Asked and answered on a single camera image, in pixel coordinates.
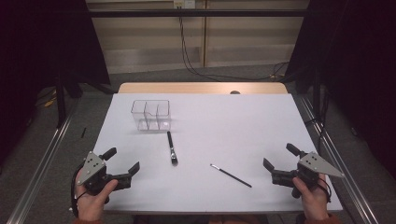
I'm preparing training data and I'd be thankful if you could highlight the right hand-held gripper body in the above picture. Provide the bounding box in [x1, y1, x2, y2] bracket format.
[270, 151, 346, 200]

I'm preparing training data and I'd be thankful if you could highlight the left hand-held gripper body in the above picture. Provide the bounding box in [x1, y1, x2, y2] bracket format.
[76, 151, 134, 204]

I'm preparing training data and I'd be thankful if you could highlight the thick black makeup brush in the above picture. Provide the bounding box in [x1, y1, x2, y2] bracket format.
[165, 130, 179, 166]

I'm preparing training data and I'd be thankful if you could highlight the person's right hand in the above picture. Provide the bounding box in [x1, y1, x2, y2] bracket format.
[291, 173, 332, 222]

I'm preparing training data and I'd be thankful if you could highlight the person's left hand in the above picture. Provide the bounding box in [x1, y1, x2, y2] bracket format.
[75, 167, 120, 222]

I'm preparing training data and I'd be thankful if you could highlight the thin black makeup brush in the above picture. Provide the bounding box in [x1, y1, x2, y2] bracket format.
[209, 163, 253, 189]

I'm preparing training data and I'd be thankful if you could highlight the clear plastic organizer box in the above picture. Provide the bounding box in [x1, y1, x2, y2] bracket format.
[130, 99, 173, 132]

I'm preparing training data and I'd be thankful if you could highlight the black metal stand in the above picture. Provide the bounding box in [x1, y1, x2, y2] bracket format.
[312, 66, 322, 120]
[53, 74, 68, 129]

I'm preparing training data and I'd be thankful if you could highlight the white table cover sheet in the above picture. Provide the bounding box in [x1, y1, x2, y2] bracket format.
[74, 92, 344, 215]

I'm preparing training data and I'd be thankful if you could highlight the black curtain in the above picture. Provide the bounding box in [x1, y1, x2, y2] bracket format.
[284, 0, 396, 180]
[0, 0, 110, 166]

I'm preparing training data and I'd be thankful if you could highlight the black horizontal crossbar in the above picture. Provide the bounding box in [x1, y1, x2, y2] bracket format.
[88, 8, 310, 19]

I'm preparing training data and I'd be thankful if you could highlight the right hand-held gripper black cable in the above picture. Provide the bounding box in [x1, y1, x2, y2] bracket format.
[317, 176, 332, 203]

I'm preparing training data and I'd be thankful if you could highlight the hand-held gripper black cable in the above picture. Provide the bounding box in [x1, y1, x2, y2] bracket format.
[70, 161, 88, 218]
[317, 176, 332, 203]

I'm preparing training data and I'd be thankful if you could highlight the aluminium floor rail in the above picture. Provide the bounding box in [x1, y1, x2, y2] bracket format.
[298, 94, 380, 224]
[6, 98, 79, 224]

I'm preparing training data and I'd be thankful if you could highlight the left hand-held gripper black cable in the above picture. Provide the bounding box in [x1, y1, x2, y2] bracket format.
[70, 161, 88, 218]

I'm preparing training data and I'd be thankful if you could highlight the black hanging wall cable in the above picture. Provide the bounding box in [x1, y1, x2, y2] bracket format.
[177, 6, 290, 82]

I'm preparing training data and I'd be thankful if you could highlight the white wall outlet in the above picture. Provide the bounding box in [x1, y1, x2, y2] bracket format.
[173, 0, 197, 9]

